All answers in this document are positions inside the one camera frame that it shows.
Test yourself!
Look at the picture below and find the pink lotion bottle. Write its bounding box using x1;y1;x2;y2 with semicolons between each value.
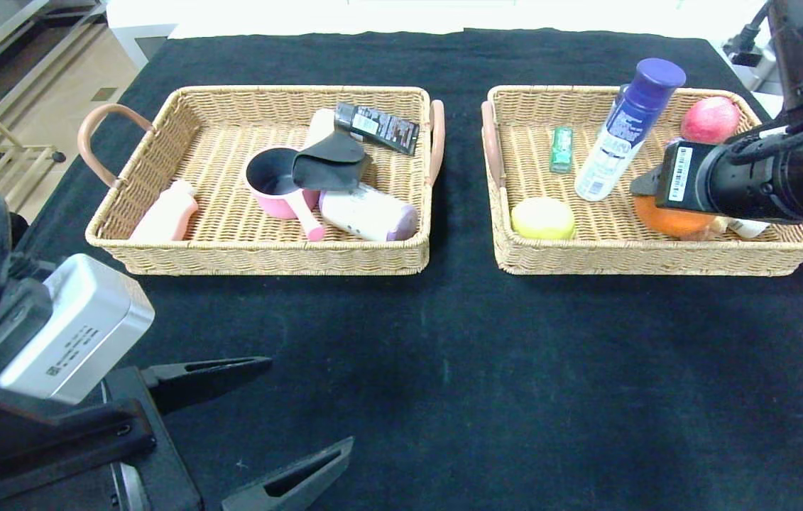
130;180;201;242

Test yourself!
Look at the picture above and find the green gum pack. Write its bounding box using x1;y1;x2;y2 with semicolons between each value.
549;126;575;175

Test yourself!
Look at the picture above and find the wicker basket with spatula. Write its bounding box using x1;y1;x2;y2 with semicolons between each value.
78;85;446;276

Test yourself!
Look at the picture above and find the teal handled beige spatula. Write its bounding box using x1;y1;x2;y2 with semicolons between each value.
305;109;338;148

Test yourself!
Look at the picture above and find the white yoghurt drink bottle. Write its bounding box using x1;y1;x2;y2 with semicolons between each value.
728;219;771;239

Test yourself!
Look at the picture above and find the white table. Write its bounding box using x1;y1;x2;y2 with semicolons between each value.
107;0;714;72

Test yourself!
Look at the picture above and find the wicker basket with food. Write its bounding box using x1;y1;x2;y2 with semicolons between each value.
481;85;803;278

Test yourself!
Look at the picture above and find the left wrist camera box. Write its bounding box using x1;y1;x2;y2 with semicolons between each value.
0;253;155;406

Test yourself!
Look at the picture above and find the purple lidded can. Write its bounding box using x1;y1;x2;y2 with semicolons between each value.
319;183;420;243

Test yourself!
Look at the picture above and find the beige wheeled metal rack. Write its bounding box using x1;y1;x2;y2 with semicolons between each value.
0;106;68;214

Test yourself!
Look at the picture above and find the dark cosmetic tube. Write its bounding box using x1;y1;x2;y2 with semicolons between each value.
334;102;421;157

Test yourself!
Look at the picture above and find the black pouch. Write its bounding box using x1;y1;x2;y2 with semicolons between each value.
292;131;373;192

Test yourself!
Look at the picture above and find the black right camera cable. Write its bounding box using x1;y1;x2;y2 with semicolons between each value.
741;0;777;50

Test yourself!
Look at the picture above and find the orange fruit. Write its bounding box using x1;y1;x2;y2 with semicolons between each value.
633;193;718;238

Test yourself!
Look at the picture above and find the red apple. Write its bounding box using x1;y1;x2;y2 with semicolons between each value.
679;97;741;146

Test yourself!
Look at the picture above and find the black tablecloth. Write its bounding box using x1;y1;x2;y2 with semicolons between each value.
18;28;803;511

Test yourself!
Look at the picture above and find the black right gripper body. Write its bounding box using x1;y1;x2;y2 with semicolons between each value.
655;141;770;220

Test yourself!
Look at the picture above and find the blue capped spray can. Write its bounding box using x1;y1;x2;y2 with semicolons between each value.
575;58;687;203

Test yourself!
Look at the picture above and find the grey shelf frame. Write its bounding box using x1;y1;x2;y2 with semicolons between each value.
0;0;109;107

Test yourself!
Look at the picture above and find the pink saucepan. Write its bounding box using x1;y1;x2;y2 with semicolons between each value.
245;148;326;242

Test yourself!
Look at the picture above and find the yellow lemon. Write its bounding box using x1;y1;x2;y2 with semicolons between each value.
510;197;577;241

